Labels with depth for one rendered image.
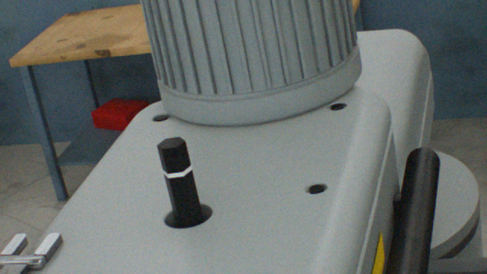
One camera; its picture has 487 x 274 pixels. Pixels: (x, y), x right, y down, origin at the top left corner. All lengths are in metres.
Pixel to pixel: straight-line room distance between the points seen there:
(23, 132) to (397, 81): 4.96
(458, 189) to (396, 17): 3.74
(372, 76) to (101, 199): 0.58
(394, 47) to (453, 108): 3.90
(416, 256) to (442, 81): 4.42
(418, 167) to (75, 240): 0.35
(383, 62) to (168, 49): 0.50
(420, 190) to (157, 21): 0.28
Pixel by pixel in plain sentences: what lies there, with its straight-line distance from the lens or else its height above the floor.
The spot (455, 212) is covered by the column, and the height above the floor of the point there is 1.56.
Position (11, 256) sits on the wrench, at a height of 1.90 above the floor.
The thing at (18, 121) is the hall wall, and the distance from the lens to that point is 6.04.
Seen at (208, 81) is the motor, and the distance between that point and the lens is 0.80.
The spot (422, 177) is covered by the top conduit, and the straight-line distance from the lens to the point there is 0.86.
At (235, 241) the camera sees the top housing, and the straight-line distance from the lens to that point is 0.64.
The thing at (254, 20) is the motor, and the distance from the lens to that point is 0.78.
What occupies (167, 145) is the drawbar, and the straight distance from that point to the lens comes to 0.66.
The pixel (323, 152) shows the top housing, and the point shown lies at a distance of 0.74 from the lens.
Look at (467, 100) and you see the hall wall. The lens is 5.19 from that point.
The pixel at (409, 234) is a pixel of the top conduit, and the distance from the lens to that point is 0.77.
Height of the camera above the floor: 2.21
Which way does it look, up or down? 24 degrees down
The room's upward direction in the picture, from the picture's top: 11 degrees counter-clockwise
